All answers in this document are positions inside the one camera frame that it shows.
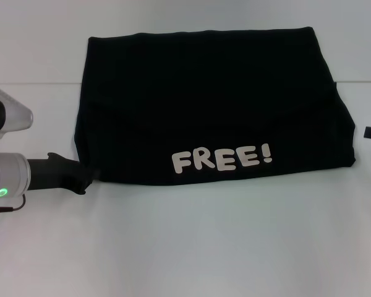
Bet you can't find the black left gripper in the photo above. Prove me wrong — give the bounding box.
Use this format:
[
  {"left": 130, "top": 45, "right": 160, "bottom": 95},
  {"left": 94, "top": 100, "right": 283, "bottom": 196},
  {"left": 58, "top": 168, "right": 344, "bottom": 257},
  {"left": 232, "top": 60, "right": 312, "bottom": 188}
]
[{"left": 26, "top": 152, "right": 101, "bottom": 195}]

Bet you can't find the black t-shirt with FREE print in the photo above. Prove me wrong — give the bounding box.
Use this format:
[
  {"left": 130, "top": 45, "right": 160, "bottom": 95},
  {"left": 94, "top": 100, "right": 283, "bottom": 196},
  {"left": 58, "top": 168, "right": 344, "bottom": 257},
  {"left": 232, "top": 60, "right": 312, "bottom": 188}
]
[{"left": 74, "top": 27, "right": 356, "bottom": 187}]

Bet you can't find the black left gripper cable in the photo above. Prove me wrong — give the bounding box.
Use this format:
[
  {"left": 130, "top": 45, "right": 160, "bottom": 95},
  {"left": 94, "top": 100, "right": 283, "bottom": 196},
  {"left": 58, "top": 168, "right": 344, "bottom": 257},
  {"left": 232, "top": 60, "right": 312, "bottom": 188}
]
[{"left": 0, "top": 194, "right": 27, "bottom": 214}]

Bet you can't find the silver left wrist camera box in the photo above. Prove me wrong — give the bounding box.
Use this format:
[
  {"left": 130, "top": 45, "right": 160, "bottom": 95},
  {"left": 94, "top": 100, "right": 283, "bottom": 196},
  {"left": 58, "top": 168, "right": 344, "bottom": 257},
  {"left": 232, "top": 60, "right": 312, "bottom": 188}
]
[{"left": 0, "top": 84, "right": 34, "bottom": 140}]

